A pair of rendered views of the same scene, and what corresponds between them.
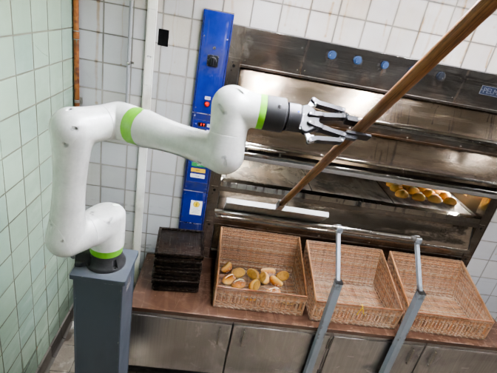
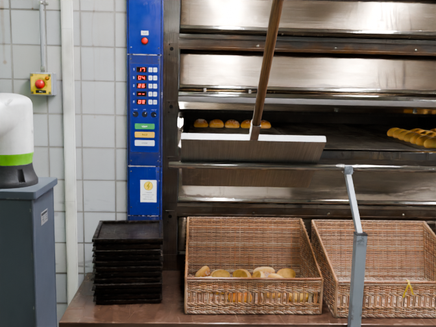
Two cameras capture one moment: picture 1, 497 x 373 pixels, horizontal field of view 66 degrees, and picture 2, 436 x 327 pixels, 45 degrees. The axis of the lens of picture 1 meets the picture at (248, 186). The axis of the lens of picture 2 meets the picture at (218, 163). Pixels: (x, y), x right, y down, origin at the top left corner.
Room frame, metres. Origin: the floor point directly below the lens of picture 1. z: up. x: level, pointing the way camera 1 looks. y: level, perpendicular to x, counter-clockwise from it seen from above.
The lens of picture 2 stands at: (-0.18, -0.19, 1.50)
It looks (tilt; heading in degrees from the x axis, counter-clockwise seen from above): 9 degrees down; 4
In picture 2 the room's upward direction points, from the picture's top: 1 degrees clockwise
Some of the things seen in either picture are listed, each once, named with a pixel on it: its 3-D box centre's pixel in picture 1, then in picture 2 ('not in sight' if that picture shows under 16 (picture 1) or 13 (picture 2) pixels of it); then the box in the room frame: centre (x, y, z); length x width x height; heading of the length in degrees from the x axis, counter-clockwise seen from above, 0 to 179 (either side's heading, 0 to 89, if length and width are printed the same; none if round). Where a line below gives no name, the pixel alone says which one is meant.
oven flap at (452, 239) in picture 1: (348, 220); (365, 184); (2.33, -0.71, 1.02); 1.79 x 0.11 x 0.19; 97
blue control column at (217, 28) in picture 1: (205, 144); (159, 144); (3.13, 0.43, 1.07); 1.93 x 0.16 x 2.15; 7
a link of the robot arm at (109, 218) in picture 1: (103, 229); (4, 128); (1.20, 0.50, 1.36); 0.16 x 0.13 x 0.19; 151
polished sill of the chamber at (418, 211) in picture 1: (353, 201); (366, 154); (2.35, -0.71, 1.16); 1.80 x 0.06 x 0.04; 97
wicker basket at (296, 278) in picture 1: (259, 269); (248, 261); (2.02, -0.17, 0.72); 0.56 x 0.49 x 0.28; 97
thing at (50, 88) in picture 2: not in sight; (43, 84); (2.12, 0.77, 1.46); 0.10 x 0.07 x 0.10; 97
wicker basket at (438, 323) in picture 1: (434, 292); not in sight; (2.13, -1.35, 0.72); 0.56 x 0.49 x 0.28; 96
